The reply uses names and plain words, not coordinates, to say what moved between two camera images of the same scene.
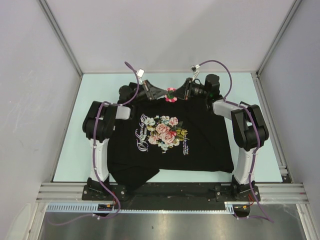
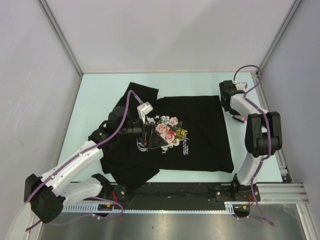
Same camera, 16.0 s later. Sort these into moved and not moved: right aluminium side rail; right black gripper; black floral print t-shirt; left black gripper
Moved: right black gripper; left black gripper
Not moved: right aluminium side rail; black floral print t-shirt
